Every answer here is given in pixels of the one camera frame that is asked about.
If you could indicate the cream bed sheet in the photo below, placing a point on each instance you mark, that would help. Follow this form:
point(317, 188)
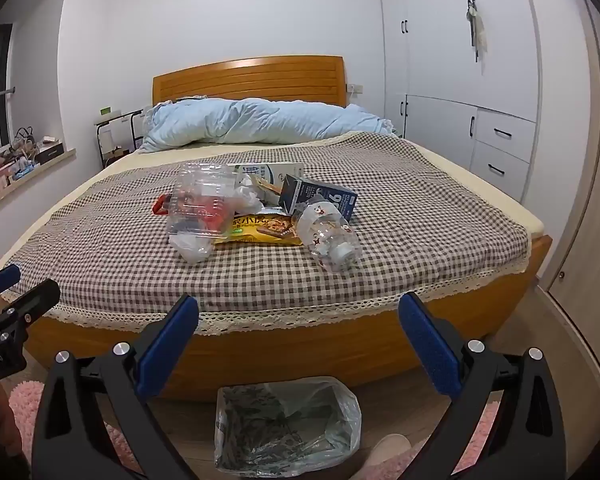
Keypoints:
point(120, 162)

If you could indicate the white wardrobe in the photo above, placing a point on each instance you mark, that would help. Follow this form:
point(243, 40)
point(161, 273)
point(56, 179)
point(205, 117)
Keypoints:
point(440, 60)

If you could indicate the leaf-print trash bin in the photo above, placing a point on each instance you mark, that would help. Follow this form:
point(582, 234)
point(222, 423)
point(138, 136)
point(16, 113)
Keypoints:
point(260, 425)

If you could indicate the beige windowsill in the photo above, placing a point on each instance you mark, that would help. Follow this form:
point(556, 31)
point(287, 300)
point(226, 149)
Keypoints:
point(30, 180)

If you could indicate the light wooden door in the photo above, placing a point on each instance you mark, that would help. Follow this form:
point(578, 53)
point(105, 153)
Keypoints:
point(590, 185)

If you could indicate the yellow snack packet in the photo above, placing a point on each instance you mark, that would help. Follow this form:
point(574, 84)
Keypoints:
point(265, 227)

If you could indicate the light blue duvet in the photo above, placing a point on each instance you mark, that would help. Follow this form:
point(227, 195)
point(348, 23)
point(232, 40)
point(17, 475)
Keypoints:
point(260, 125)

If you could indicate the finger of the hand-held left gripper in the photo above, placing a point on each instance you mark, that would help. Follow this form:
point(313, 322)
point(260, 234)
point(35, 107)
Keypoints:
point(2, 279)
point(35, 301)

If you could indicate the printed clear plastic bottle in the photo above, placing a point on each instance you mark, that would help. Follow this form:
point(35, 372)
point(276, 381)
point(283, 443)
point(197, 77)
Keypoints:
point(330, 237)

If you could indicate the clear bin liner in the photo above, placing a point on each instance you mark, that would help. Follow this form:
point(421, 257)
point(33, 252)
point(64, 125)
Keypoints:
point(340, 410)

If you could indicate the person's left hand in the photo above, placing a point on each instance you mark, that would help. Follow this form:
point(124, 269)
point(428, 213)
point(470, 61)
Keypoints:
point(0, 420)

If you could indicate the dark blue carton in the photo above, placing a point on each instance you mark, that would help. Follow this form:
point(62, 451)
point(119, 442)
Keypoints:
point(325, 200)

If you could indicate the clear plastic clamshell box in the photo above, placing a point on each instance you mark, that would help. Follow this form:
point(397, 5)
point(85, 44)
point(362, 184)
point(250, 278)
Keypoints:
point(200, 215)

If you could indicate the black box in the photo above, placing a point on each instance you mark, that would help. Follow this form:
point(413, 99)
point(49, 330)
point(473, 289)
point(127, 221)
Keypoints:
point(50, 152)

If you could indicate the black metal bedside rack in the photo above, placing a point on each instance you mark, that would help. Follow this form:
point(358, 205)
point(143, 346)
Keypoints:
point(112, 119)

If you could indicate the white wardrobe drawer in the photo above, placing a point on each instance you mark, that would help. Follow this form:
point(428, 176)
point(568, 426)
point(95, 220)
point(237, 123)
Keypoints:
point(500, 167)
point(502, 132)

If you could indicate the white milk carton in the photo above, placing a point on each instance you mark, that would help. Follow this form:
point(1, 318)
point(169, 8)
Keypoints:
point(275, 172)

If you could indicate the white plastic bag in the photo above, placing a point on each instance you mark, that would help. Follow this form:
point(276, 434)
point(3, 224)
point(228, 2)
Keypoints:
point(192, 247)

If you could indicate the beige slipper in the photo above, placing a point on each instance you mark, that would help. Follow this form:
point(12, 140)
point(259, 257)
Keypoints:
point(390, 452)

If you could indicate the pile of pink boxes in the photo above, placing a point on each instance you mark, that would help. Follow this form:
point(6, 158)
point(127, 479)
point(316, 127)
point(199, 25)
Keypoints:
point(0, 170)

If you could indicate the wall socket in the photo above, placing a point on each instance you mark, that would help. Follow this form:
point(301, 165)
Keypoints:
point(356, 89)

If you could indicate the small red packet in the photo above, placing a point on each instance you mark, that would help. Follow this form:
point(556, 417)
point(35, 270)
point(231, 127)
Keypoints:
point(160, 206)

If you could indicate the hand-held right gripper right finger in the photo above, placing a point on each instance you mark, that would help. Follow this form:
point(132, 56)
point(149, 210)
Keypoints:
point(427, 345)

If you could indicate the wooden bed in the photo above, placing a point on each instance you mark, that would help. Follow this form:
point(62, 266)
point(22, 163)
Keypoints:
point(280, 355)

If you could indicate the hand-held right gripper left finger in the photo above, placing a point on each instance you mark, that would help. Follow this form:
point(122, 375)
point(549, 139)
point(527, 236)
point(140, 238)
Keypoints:
point(170, 345)

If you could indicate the pink fluffy rug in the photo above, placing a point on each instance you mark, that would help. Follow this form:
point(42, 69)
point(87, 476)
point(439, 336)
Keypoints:
point(25, 410)

